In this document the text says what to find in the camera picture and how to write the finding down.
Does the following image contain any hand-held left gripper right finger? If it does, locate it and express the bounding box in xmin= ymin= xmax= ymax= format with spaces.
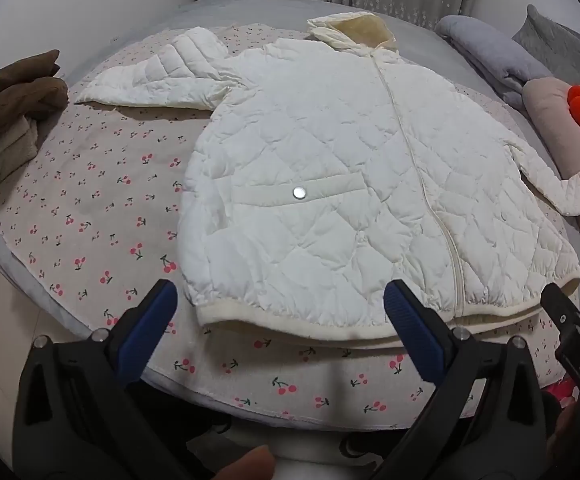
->
xmin=370 ymin=279 xmax=547 ymax=480

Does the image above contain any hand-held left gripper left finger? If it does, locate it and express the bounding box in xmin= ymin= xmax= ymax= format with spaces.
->
xmin=12 ymin=279 xmax=191 ymax=480

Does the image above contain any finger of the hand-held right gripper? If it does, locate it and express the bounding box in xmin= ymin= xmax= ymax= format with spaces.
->
xmin=541 ymin=283 xmax=580 ymax=333

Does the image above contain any white quilted jacket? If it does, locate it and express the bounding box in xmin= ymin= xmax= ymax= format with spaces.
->
xmin=74 ymin=10 xmax=580 ymax=347

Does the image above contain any person's right hand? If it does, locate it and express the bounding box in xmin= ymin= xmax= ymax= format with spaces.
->
xmin=552 ymin=400 xmax=580 ymax=468

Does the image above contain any person's left hand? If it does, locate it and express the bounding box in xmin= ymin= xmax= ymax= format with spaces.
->
xmin=215 ymin=444 xmax=277 ymax=480

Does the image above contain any black shoe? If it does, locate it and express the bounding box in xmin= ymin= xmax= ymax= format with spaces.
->
xmin=339 ymin=431 xmax=389 ymax=462

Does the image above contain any cherry printed blanket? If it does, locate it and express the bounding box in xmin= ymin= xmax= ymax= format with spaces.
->
xmin=0 ymin=22 xmax=580 ymax=422

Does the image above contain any pink pillow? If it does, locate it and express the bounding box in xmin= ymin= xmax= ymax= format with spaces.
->
xmin=522 ymin=77 xmax=580 ymax=236

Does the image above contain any grey textured pillow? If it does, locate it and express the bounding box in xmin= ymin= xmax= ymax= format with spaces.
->
xmin=512 ymin=4 xmax=580 ymax=88

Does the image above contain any brown garment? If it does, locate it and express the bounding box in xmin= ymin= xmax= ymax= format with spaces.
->
xmin=0 ymin=50 xmax=69 ymax=163

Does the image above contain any grey folded blanket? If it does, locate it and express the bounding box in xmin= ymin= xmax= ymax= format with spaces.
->
xmin=435 ymin=15 xmax=553 ymax=111

